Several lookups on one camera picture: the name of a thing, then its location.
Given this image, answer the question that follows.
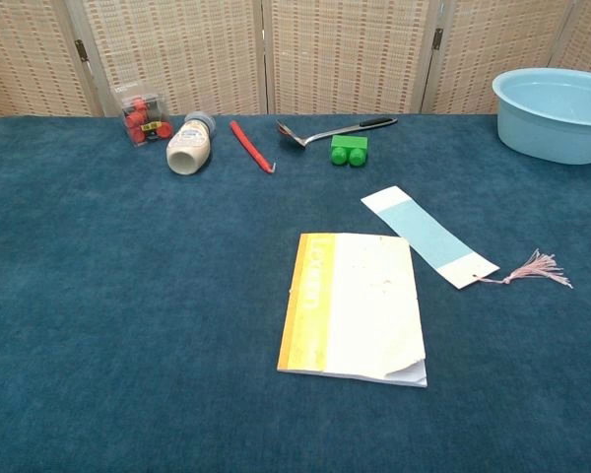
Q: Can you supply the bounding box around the yellow and white notebook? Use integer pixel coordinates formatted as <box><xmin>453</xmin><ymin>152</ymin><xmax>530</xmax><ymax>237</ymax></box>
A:
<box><xmin>276</xmin><ymin>232</ymin><xmax>429</xmax><ymax>389</ymax></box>

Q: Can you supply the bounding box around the teal white bookmark pink tassel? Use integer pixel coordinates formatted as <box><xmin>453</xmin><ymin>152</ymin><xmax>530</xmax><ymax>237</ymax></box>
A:
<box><xmin>360</xmin><ymin>185</ymin><xmax>574</xmax><ymax>291</ymax></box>

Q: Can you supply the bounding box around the red pen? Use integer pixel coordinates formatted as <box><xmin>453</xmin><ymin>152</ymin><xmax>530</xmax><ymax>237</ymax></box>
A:
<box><xmin>229</xmin><ymin>119</ymin><xmax>279</xmax><ymax>175</ymax></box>

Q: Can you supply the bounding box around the green toy building brick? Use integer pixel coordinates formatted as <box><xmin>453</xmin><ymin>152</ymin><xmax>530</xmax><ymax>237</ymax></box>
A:
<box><xmin>329</xmin><ymin>134</ymin><xmax>369</xmax><ymax>168</ymax></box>

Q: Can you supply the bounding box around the cream sauce squeeze bottle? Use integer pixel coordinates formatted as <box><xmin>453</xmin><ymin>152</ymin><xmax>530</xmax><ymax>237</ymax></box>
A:
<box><xmin>164</xmin><ymin>111</ymin><xmax>219</xmax><ymax>176</ymax></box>

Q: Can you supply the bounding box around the dark blue table cloth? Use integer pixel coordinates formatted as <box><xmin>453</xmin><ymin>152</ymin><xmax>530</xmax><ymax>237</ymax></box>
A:
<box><xmin>0</xmin><ymin>113</ymin><xmax>591</xmax><ymax>473</ymax></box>

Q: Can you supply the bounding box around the clear box of red pieces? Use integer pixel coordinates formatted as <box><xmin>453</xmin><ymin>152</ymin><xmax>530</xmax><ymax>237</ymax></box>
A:
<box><xmin>114</xmin><ymin>84</ymin><xmax>174</xmax><ymax>148</ymax></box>

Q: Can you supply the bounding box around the woven folding screen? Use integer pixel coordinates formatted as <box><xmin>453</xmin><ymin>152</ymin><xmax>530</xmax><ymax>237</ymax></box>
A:
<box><xmin>0</xmin><ymin>0</ymin><xmax>591</xmax><ymax>124</ymax></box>

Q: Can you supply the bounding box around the light blue plastic basin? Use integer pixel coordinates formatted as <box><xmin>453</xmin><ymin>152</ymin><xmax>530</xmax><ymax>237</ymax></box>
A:
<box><xmin>491</xmin><ymin>68</ymin><xmax>591</xmax><ymax>166</ymax></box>

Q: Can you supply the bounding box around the metal ladle black handle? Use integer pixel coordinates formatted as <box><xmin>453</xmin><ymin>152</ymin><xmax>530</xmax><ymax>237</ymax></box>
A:
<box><xmin>275</xmin><ymin>116</ymin><xmax>399</xmax><ymax>151</ymax></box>

